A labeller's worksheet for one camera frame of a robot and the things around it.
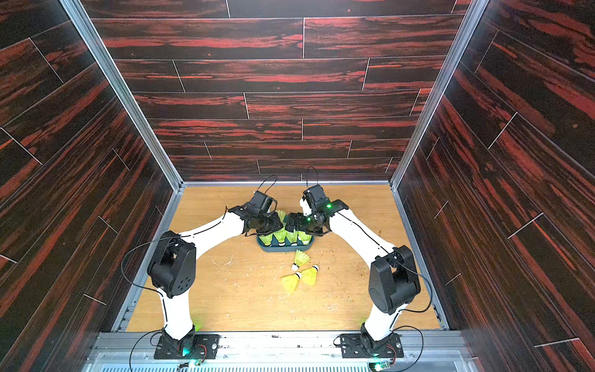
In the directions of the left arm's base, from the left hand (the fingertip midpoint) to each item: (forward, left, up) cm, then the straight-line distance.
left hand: (284, 226), depth 93 cm
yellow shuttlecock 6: (-20, -3, -8) cm, 22 cm away
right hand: (-3, -7, +4) cm, 9 cm away
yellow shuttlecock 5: (-12, -7, -6) cm, 15 cm away
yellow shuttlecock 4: (-3, -8, -3) cm, 9 cm away
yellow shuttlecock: (-3, +7, -5) cm, 9 cm away
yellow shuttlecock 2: (-3, +2, -3) cm, 4 cm away
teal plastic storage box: (-5, -1, -8) cm, 10 cm away
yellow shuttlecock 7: (-17, -10, -8) cm, 22 cm away
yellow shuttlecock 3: (-2, -3, -6) cm, 7 cm away
